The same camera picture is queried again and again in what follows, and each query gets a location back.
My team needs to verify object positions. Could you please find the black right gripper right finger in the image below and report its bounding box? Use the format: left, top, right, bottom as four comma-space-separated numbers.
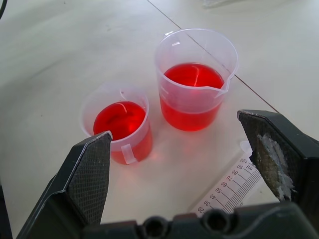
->
237, 109, 319, 211

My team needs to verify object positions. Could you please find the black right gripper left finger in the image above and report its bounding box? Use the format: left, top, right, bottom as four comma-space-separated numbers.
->
16, 130, 114, 239

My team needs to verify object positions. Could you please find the large clear plastic beaker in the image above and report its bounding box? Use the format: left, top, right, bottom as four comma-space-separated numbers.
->
154, 28, 240, 132

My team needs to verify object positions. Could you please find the small clear plastic beaker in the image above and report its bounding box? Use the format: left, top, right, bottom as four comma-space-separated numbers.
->
80, 82, 153, 165

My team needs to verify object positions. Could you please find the clear graduated cylinder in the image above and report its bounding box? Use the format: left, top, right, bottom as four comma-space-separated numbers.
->
190, 140, 264, 215

